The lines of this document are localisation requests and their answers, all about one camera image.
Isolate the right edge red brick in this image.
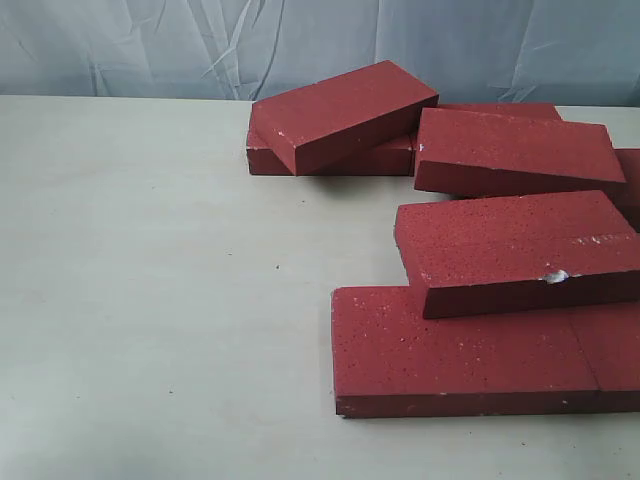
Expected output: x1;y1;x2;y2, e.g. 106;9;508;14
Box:
614;148;640;231

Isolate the chipped red brick white spot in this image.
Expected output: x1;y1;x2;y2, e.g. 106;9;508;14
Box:
394;190;639;319

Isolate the grey fabric backdrop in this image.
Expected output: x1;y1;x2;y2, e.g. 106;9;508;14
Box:
1;1;639;106

